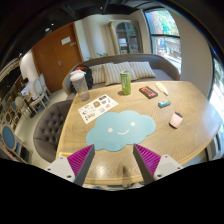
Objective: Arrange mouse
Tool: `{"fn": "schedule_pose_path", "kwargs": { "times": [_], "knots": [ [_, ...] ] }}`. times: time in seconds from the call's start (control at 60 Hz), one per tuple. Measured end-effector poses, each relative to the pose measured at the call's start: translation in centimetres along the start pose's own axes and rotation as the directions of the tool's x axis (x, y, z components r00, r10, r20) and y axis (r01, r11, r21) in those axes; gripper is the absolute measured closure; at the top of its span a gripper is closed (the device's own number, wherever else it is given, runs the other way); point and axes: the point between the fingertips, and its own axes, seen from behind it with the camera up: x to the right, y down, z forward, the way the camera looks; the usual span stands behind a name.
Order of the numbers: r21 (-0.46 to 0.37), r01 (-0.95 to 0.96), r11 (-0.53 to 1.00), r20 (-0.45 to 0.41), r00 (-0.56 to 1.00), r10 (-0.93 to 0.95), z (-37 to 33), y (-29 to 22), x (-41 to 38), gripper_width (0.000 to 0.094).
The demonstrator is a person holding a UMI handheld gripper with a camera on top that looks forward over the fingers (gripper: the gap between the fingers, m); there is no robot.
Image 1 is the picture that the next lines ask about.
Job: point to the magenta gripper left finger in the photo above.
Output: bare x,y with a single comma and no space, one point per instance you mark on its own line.
80,162

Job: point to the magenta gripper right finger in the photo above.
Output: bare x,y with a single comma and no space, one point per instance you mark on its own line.
147,161

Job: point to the blue cloud-shaped mouse pad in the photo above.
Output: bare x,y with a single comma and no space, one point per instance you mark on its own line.
113,131

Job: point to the grey tufted chair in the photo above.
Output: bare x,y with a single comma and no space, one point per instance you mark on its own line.
48,130

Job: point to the pink and black cup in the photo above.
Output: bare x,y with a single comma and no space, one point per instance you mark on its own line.
176,120

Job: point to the sticker sheet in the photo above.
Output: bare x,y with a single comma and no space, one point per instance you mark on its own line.
96,108

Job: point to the small teal box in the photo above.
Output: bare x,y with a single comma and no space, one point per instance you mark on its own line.
164,103

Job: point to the blue round-back chair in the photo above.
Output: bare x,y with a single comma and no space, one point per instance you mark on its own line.
10,140

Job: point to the white chair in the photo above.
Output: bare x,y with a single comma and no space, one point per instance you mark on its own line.
40,93

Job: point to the clear plastic shaker bottle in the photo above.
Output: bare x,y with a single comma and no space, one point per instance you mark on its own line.
78,79

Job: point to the black backpack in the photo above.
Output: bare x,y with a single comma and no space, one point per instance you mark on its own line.
88,77

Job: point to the person in white shirt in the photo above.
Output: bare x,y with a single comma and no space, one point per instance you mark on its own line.
28,89

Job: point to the green drink can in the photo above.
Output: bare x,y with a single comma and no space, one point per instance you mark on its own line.
126,82

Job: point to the striped cushion right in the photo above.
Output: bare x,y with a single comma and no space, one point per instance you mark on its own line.
142,70

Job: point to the striped cushion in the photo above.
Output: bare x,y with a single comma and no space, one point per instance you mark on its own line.
112,72
98,74
142,70

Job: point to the striped cushion left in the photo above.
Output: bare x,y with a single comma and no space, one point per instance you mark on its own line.
98,74

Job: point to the grey curved sofa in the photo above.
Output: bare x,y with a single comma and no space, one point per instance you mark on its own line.
163,69

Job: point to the striped cushion middle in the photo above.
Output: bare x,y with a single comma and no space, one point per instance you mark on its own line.
112,72

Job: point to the wooden door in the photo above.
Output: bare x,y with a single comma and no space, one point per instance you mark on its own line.
56,54

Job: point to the large window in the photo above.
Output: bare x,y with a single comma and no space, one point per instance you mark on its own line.
165,37

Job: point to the glass display cabinet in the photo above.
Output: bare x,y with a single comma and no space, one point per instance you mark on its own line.
126,36

